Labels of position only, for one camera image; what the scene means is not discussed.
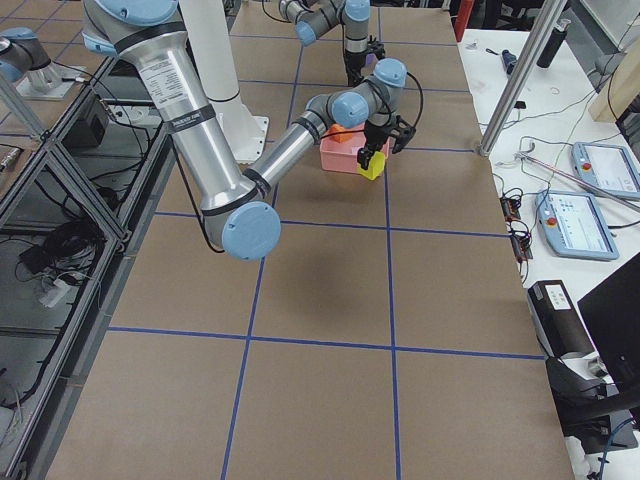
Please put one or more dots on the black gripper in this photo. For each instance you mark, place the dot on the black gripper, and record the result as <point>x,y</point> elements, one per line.
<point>374,133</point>
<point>354,63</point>

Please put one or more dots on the yellow foam block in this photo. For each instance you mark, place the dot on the yellow foam block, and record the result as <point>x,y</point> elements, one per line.
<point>375,168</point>

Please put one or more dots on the orange foam block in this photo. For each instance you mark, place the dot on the orange foam block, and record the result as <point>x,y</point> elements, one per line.
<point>338,133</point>

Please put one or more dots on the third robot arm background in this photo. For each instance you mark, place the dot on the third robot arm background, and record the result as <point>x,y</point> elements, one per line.
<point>21,52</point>

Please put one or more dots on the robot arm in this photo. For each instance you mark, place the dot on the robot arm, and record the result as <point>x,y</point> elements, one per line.
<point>313,19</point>
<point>182,53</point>

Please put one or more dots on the pink plastic bin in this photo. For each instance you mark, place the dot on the pink plastic bin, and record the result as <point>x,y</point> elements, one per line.
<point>342,157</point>

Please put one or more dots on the grey diagonal rod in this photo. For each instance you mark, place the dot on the grey diagonal rod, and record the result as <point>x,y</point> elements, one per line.
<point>585,185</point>

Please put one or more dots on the black water bottle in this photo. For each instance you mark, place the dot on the black water bottle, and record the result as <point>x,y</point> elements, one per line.
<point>556,38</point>

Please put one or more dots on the blue teach pendant near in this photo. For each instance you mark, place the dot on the blue teach pendant near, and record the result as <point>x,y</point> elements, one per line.
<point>574,226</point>

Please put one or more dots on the blue teach pendant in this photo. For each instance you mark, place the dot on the blue teach pendant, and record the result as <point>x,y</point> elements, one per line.
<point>607,167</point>
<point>574,226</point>

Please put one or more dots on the blue teach pendant far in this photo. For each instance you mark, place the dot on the blue teach pendant far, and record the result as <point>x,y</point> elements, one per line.
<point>607,167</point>

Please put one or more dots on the black box with label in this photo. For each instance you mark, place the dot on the black box with label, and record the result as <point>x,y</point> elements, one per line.
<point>558,325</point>

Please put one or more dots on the black monitor on stand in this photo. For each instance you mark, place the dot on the black monitor on stand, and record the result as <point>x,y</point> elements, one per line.
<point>589,410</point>

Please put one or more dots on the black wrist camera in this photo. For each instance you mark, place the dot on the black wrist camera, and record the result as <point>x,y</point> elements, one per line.
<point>402,132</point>

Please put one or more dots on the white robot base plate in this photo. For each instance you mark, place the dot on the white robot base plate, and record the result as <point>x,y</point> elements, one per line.
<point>246,134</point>

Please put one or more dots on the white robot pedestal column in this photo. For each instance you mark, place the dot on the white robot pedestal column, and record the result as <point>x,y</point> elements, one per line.
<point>208,36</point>

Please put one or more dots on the aluminium frame post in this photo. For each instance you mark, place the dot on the aluminium frame post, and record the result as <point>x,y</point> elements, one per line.
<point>533,47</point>

